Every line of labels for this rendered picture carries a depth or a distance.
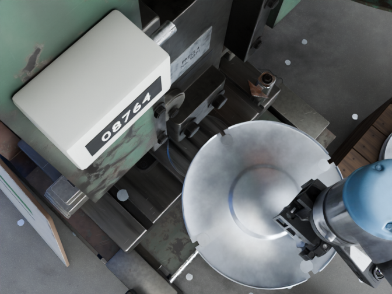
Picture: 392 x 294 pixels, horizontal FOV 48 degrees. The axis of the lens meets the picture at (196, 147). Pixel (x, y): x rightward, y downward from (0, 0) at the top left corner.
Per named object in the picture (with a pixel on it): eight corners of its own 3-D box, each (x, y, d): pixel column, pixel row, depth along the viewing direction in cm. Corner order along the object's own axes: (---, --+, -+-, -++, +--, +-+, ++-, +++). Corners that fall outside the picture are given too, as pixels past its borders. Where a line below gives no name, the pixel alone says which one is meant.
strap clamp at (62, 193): (133, 155, 85) (128, 139, 75) (68, 219, 81) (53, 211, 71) (111, 135, 86) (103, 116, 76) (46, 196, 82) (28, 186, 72)
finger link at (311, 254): (308, 231, 70) (326, 226, 61) (317, 239, 69) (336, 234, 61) (289, 254, 69) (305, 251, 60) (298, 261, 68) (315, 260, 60)
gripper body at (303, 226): (301, 184, 67) (328, 166, 56) (345, 223, 66) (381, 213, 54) (269, 221, 65) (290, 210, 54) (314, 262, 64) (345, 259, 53)
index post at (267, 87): (268, 97, 90) (278, 77, 80) (258, 107, 89) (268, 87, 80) (258, 88, 90) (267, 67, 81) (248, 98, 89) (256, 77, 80)
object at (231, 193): (240, 324, 71) (241, 325, 70) (150, 171, 76) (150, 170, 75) (378, 230, 76) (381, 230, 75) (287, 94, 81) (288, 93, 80)
